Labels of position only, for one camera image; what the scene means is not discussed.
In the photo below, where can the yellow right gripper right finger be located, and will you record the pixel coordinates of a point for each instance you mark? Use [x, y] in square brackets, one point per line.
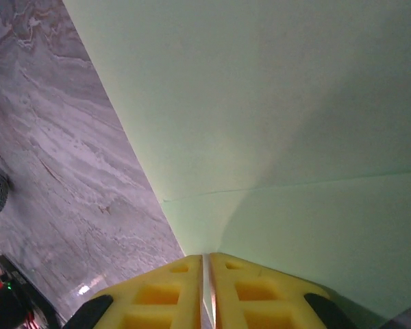
[222, 291]

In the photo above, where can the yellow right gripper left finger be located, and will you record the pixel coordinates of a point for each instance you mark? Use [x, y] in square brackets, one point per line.
[192, 291]

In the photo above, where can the light green paper sheet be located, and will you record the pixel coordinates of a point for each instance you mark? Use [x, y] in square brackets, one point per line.
[260, 120]

